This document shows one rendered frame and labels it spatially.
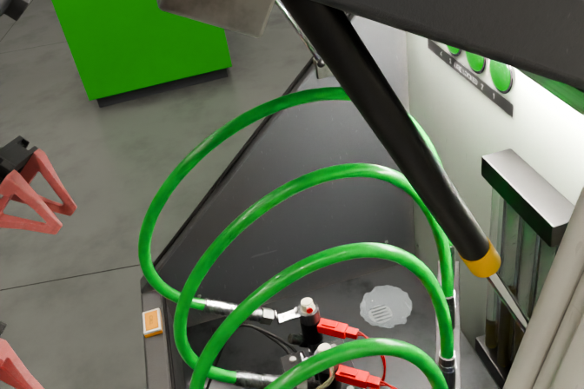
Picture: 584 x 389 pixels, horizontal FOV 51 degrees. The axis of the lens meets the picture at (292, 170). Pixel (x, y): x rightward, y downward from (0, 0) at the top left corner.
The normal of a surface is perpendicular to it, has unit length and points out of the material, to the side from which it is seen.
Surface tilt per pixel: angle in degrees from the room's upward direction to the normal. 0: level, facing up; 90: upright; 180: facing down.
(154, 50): 90
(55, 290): 0
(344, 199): 90
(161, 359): 0
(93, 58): 90
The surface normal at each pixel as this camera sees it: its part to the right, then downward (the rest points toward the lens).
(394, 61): 0.25, 0.52
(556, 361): -0.97, 0.06
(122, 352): -0.15, -0.81
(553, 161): -0.96, 0.25
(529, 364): -0.51, 0.41
